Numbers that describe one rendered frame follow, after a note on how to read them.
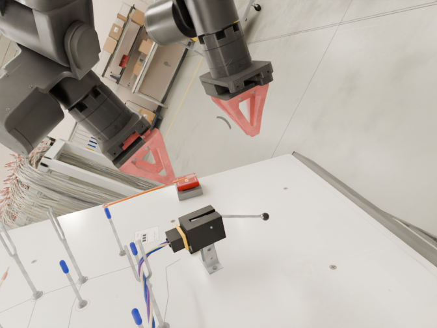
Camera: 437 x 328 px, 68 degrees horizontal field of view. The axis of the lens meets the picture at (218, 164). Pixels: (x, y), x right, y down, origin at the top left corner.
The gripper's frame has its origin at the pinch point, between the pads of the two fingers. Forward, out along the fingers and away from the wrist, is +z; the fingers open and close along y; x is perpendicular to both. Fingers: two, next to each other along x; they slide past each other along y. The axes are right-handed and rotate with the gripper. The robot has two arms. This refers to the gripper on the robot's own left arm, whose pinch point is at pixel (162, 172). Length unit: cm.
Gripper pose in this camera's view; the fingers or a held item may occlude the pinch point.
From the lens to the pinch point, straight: 47.3
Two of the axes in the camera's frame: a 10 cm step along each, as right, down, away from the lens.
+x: 7.0, -7.0, 1.2
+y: 4.3, 2.8, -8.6
